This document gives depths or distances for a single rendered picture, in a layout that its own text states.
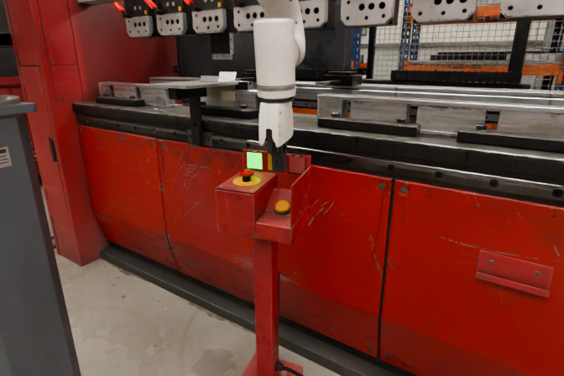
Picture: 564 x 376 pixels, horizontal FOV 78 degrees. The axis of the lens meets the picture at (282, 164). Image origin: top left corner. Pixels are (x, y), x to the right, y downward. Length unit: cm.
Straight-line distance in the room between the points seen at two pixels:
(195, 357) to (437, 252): 97
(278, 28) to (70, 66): 144
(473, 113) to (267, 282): 71
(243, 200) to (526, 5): 79
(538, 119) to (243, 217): 76
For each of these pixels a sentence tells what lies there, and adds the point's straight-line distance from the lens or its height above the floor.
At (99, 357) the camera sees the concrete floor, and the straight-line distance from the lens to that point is 165.
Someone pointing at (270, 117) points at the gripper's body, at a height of 96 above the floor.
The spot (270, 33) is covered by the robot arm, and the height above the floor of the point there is 113.
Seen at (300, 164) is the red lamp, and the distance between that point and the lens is 92.
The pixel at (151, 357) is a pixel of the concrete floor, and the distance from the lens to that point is 158.
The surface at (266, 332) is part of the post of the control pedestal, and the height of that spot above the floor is 33.
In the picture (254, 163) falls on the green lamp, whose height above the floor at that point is 80.
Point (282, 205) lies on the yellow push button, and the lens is 88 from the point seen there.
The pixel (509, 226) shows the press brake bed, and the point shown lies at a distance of 100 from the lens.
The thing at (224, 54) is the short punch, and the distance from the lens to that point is 141.
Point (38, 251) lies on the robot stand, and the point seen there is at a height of 70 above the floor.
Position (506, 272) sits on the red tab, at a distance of 105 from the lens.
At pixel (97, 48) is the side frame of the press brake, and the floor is 113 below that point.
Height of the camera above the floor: 108
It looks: 17 degrees down
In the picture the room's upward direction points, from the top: straight up
